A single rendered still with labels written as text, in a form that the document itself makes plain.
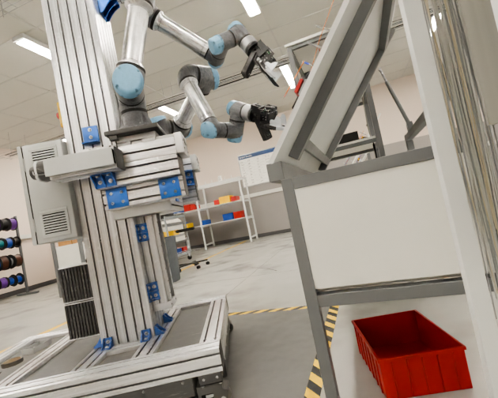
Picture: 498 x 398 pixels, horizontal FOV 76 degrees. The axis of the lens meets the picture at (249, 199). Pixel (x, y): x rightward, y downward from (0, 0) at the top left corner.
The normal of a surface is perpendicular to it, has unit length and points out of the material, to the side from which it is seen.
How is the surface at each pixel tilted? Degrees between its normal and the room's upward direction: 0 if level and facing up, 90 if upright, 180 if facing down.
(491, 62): 90
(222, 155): 90
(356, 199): 90
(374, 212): 90
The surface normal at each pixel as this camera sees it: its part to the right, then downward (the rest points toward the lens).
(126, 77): 0.25, 0.04
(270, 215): -0.29, 0.01
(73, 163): 0.04, -0.06
